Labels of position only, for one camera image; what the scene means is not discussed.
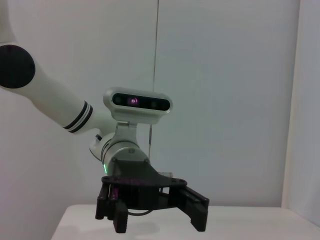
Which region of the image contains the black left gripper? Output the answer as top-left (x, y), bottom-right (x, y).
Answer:
top-left (94, 158), bottom-right (210, 232)

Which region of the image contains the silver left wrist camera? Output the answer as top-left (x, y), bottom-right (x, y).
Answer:
top-left (102, 86), bottom-right (174, 147)

